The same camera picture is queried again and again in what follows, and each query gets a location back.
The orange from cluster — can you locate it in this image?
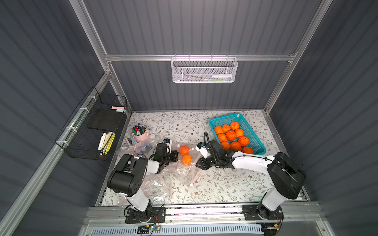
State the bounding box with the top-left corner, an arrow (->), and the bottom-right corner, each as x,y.
217,133 -> 227,143

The extra orange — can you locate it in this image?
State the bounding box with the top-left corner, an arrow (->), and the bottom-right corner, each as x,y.
235,128 -> 244,138

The clear pink-dotted zip-top bag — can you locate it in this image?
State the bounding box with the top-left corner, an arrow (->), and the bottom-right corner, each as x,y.
118,140 -> 173,198

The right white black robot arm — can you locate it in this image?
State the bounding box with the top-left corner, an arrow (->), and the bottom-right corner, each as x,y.
195,141 -> 306,215

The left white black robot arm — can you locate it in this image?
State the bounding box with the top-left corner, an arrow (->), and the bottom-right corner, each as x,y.
107,143 -> 178,213

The pink pen cup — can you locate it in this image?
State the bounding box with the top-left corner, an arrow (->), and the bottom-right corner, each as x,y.
132,123 -> 150,142

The teal plastic basket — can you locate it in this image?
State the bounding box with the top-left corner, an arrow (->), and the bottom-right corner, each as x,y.
209,113 -> 266,155

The yellow marker in basket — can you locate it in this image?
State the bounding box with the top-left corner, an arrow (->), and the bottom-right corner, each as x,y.
101,132 -> 116,156

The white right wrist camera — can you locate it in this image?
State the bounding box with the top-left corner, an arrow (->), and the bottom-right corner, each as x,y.
195,142 -> 210,158

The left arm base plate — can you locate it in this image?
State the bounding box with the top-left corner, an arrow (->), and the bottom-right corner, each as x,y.
124,207 -> 166,224

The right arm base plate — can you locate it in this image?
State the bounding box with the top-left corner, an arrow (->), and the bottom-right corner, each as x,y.
242,205 -> 284,221

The black wire wall basket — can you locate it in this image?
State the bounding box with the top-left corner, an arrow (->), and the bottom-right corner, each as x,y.
55,88 -> 128,161

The white wire wall basket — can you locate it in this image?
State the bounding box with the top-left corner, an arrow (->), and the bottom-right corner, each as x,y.
171,56 -> 238,83

